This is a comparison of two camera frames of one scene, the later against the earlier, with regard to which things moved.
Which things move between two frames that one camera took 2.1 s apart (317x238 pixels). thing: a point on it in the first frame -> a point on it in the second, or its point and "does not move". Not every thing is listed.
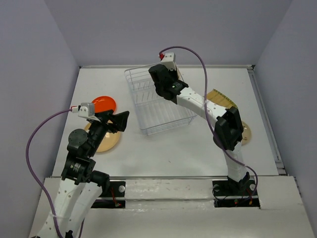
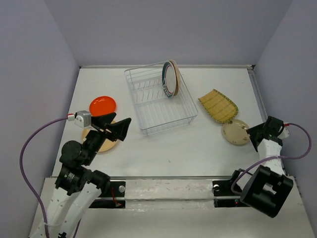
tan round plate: [110, 141] does not move
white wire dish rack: [155, 114] does not move
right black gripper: [174, 72] -> [253, 131]
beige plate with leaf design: [178, 71] does not move
